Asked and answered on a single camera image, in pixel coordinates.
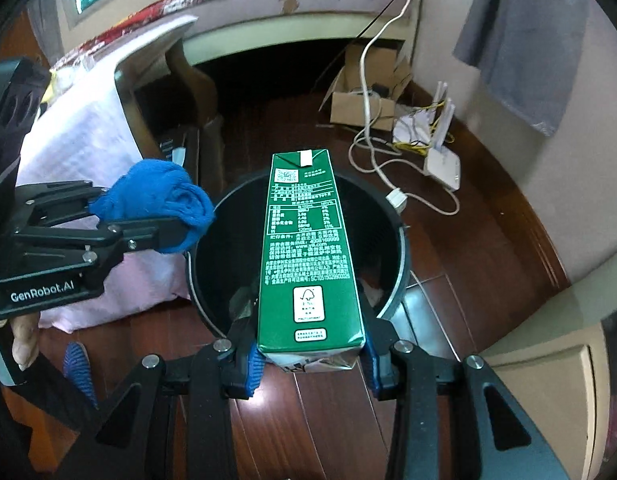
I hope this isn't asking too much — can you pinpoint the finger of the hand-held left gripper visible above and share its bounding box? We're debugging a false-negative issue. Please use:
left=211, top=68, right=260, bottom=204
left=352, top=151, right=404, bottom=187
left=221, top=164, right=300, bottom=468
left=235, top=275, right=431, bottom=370
left=11, top=217, right=189, bottom=257
left=13, top=179, right=110, bottom=234

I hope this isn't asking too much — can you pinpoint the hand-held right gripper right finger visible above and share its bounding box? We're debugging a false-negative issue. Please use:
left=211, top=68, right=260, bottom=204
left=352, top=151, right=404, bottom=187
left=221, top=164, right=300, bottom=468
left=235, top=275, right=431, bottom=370
left=360, top=305, right=570, bottom=480

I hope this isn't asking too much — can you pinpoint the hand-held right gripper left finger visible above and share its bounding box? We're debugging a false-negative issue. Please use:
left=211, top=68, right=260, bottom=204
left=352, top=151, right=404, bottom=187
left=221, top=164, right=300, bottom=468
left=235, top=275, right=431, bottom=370
left=53, top=304, right=266, bottom=480

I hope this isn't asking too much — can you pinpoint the blue cloth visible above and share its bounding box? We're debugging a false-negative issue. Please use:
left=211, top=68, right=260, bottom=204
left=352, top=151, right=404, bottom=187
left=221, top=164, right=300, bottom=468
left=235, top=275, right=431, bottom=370
left=88, top=160, right=216, bottom=255

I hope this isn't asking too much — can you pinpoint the black plastic bucket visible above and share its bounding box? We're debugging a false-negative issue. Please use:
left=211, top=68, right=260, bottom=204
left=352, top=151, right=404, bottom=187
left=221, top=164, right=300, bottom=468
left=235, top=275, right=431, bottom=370
left=186, top=170, right=412, bottom=341

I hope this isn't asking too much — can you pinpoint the green milk carton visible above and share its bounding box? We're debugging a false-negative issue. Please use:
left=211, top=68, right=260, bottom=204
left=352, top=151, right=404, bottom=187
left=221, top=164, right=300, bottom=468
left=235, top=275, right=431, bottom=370
left=256, top=147, right=367, bottom=376

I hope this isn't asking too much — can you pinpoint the person's left hand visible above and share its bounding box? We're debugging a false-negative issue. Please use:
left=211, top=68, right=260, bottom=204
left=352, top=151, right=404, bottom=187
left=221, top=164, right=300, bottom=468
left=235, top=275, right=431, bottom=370
left=8, top=310, right=40, bottom=372

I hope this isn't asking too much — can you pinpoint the pink tablecloth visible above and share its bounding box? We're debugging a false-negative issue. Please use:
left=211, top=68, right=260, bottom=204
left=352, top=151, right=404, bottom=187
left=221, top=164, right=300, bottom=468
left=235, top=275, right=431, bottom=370
left=16, top=15, right=199, bottom=333

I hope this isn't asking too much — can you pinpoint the blue striped slipper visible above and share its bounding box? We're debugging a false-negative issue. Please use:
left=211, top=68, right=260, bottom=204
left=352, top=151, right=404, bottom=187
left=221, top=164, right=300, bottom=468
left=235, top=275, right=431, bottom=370
left=62, top=342, right=98, bottom=408

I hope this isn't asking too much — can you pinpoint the white cabinet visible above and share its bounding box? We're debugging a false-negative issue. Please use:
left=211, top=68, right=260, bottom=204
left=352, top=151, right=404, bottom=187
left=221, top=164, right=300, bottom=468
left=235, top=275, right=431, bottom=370
left=481, top=280, right=617, bottom=480

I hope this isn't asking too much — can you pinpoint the white router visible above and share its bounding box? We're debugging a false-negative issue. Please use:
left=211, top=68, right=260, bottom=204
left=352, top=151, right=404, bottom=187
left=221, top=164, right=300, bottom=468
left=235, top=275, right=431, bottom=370
left=423, top=81, right=462, bottom=192

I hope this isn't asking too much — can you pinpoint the cardboard box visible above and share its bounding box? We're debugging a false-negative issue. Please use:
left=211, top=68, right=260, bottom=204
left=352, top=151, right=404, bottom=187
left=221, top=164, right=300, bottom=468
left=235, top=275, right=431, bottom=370
left=319, top=42, right=414, bottom=132

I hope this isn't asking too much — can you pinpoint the floral mattress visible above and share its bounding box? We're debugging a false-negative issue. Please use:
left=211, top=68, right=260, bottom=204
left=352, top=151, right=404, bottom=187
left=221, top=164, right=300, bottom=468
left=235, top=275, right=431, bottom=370
left=48, top=0, right=412, bottom=68

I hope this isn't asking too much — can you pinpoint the grey patterned curtain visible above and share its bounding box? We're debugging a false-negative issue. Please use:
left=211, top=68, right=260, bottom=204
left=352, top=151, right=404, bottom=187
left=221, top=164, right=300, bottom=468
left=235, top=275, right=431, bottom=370
left=453, top=0, right=589, bottom=137

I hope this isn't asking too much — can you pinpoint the white cable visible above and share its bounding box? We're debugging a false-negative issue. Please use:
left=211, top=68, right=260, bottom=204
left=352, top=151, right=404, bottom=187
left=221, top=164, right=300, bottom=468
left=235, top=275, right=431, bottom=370
left=349, top=0, right=462, bottom=216

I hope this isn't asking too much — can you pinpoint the white bed frame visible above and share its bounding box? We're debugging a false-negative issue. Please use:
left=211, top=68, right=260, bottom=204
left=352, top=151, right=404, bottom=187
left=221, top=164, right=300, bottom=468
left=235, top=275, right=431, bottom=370
left=181, top=2, right=414, bottom=66

